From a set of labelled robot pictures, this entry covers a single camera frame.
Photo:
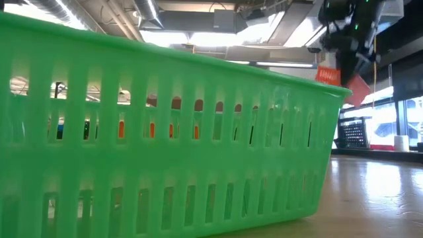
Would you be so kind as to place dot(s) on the black table frame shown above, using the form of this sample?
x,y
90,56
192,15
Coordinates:
x,y
396,156

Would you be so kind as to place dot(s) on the silver round air duct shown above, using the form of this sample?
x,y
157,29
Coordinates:
x,y
49,8
148,13

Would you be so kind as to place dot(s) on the red flat object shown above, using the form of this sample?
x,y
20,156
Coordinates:
x,y
381,147

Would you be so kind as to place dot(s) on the white paper roll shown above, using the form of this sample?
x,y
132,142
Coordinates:
x,y
401,143

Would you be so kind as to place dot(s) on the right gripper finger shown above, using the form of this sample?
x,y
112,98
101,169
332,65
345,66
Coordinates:
x,y
349,67

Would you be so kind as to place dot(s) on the small orange plastic basket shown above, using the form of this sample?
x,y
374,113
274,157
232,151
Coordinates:
x,y
121,129

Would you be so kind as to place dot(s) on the black perforated plastic crate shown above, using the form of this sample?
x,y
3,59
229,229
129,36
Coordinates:
x,y
340,139

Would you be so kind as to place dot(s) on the large orange plastic basket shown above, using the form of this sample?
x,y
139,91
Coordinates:
x,y
327,76

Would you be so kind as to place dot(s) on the dome security camera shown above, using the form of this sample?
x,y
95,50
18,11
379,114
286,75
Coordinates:
x,y
314,50

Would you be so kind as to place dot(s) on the grey ceiling box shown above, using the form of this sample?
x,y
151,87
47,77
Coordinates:
x,y
224,21

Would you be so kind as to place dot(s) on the window with dark frame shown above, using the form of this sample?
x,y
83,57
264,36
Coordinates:
x,y
383,122

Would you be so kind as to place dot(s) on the long fluorescent ceiling light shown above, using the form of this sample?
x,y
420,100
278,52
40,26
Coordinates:
x,y
281,64

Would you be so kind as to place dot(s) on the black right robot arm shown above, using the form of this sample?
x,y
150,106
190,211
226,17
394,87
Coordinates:
x,y
343,10

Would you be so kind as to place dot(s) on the small green plastic basket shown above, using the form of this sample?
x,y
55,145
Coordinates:
x,y
198,158

